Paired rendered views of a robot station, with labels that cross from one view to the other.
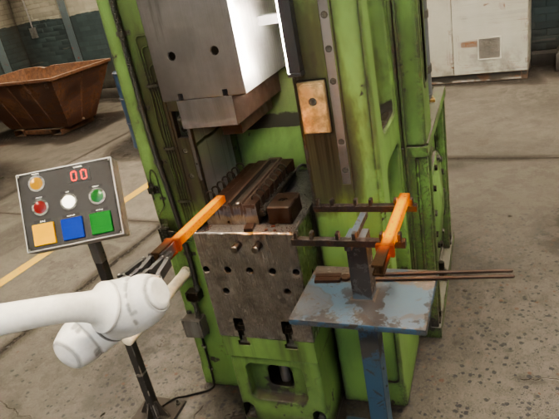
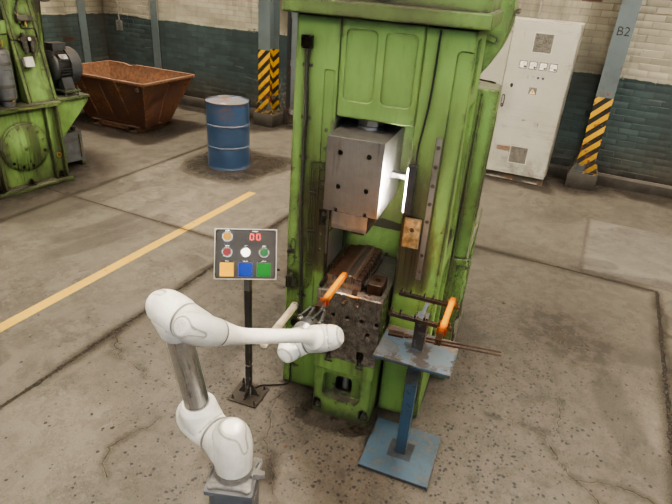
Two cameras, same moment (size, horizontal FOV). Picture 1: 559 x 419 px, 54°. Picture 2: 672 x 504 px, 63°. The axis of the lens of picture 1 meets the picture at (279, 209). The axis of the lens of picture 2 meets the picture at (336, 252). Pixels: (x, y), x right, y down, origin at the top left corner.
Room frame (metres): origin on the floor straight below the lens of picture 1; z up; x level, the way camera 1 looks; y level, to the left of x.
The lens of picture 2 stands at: (-0.86, 0.51, 2.49)
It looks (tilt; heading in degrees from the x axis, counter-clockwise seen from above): 27 degrees down; 354
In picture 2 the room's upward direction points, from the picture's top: 4 degrees clockwise
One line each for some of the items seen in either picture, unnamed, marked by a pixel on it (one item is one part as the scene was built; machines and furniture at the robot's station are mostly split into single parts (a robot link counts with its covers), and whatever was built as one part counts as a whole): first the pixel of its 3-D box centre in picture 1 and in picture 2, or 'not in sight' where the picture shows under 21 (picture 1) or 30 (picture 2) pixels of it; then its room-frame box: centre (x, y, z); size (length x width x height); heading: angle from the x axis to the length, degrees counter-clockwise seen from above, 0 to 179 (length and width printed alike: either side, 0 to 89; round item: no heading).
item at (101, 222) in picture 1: (101, 222); (263, 269); (1.76, 0.61, 1.01); 0.07 x 0.05 x 0.07; 91
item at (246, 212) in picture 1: (253, 188); (355, 265); (1.93, 0.08, 0.96); 0.42 x 0.20 x 0.09; 156
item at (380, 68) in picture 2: not in sight; (390, 67); (2.05, -0.02, 2.06); 0.44 x 0.41 x 0.47; 156
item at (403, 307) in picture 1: (365, 296); (417, 349); (1.40, -0.21, 0.75); 0.40 x 0.30 x 0.02; 65
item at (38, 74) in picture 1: (45, 101); (126, 98); (8.36, 3.10, 0.42); 1.89 x 1.20 x 0.85; 60
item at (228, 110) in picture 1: (233, 95); (360, 208); (1.93, 0.08, 1.32); 0.42 x 0.20 x 0.10; 156
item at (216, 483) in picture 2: not in sight; (238, 470); (0.74, 0.67, 0.63); 0.22 x 0.18 x 0.06; 80
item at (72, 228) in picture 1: (73, 228); (245, 269); (1.76, 0.71, 1.01); 0.07 x 0.05 x 0.07; 91
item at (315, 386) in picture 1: (298, 340); (354, 363); (1.91, 0.03, 0.23); 0.55 x 0.37 x 0.47; 156
